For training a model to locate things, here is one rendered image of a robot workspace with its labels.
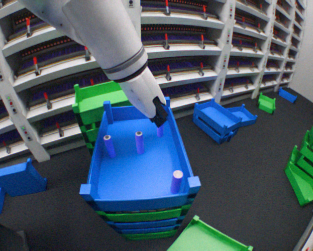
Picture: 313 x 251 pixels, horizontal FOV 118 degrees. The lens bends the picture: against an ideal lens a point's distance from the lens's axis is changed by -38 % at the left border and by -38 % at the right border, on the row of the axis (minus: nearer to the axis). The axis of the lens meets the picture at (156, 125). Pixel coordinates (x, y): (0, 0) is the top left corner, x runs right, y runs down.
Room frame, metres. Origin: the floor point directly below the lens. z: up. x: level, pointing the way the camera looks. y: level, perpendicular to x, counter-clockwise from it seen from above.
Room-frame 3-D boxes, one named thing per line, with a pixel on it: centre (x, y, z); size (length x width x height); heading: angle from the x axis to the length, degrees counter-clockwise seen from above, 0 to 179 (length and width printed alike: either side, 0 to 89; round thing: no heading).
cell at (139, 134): (0.26, 0.04, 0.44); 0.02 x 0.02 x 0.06
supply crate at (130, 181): (0.25, 0.04, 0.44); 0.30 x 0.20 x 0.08; 6
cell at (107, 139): (0.24, 0.11, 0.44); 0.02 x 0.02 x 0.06
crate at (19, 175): (0.26, 0.77, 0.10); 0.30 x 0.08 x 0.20; 113
